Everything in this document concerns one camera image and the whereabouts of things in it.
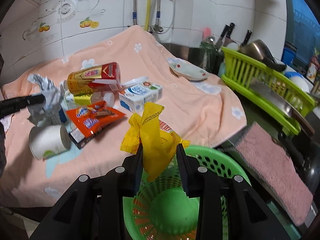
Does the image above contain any cleaver blade in rack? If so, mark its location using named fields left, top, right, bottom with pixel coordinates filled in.
left=250, top=78, right=315, bottom=137

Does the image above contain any silver foil wrapper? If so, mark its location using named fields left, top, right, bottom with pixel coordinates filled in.
left=26, top=73, right=66, bottom=127

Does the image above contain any white blue milk carton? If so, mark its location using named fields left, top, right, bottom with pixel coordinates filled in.
left=119, top=81, right=163, bottom=113

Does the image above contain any green plastic trash basket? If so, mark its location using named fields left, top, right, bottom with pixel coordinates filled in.
left=123, top=145, right=248, bottom=239

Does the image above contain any white plastic lid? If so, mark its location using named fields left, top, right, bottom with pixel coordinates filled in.
left=121, top=76, right=149, bottom=89

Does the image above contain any green utensil holder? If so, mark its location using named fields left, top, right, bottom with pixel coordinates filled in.
left=200, top=36, right=224, bottom=75

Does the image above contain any lime green dish rack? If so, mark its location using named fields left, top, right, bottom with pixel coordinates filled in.
left=221, top=47, right=316, bottom=137

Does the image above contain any braided steel hose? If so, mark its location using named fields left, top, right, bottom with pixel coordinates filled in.
left=152, top=0, right=164, bottom=34
left=132, top=0, right=139, bottom=26

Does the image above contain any braided steel hose left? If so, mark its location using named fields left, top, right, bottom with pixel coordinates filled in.
left=132, top=0, right=139, bottom=26

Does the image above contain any gold red drink bottle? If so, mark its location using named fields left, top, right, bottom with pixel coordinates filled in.
left=67, top=62, right=121, bottom=95

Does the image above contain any yellow white small carton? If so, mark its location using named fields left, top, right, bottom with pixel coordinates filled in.
left=64, top=91, right=92, bottom=109

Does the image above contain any white paper cup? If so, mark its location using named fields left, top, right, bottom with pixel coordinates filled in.
left=29, top=125, right=71, bottom=160

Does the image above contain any yellow snack wrapper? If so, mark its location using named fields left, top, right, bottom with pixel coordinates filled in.
left=120, top=102, right=190, bottom=182

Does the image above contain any pink dish cloth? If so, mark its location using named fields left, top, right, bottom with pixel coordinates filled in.
left=233, top=122, right=313, bottom=226

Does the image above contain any steel pot in rack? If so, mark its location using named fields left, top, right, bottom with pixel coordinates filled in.
left=238, top=40, right=286, bottom=72

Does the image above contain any peach flower towel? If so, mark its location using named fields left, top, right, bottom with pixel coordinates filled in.
left=1, top=26, right=246, bottom=207

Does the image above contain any orange Ovaltine wrapper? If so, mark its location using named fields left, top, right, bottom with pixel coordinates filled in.
left=66, top=101, right=126, bottom=138

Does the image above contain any white floral plate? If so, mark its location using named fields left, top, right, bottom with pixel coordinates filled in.
left=169, top=62, right=209, bottom=81

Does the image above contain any black handled knife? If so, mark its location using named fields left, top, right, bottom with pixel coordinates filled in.
left=240, top=30, right=252, bottom=47

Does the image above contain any pink brush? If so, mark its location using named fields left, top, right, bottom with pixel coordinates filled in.
left=202, top=27, right=212, bottom=40

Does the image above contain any yellow gas hose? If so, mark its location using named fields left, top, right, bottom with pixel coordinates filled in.
left=144, top=0, right=160, bottom=32

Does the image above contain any black barcode box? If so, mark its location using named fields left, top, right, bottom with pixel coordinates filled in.
left=68, top=128, right=98, bottom=149

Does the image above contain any braided steel hose right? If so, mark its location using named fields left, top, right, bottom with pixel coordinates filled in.
left=152, top=0, right=164, bottom=34

